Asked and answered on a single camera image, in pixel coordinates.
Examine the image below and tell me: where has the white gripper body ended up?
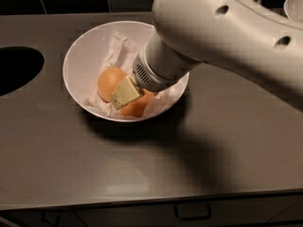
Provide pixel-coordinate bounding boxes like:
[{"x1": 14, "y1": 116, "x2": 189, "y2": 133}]
[{"x1": 133, "y1": 33, "x2": 200, "y2": 92}]

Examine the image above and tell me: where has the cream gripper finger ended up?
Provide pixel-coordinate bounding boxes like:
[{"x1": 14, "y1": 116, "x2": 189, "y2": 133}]
[{"x1": 111, "y1": 76, "x2": 144, "y2": 110}]

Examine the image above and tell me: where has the orange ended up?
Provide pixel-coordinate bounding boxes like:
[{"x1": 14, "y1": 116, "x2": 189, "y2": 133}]
[
  {"x1": 120, "y1": 91, "x2": 155, "y2": 117},
  {"x1": 98, "y1": 67, "x2": 127, "y2": 102}
]

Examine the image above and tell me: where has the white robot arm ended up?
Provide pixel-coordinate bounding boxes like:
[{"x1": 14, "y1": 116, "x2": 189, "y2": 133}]
[{"x1": 111, "y1": 0, "x2": 303, "y2": 110}]

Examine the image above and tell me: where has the white ceramic bowl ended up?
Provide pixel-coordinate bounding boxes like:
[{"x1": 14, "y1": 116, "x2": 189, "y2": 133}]
[{"x1": 62, "y1": 21, "x2": 189, "y2": 123}]

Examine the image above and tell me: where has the white crumpled paper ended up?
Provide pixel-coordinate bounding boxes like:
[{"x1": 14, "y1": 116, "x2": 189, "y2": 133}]
[{"x1": 84, "y1": 33, "x2": 183, "y2": 120}]

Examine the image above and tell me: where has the black drawer handle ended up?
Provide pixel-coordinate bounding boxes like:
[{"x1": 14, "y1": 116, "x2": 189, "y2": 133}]
[
  {"x1": 173, "y1": 202, "x2": 212, "y2": 221},
  {"x1": 41, "y1": 211, "x2": 61, "y2": 227}
]

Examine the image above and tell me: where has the left black drawer handle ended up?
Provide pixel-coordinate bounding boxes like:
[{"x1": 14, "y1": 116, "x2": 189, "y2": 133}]
[{"x1": 41, "y1": 211, "x2": 61, "y2": 227}]

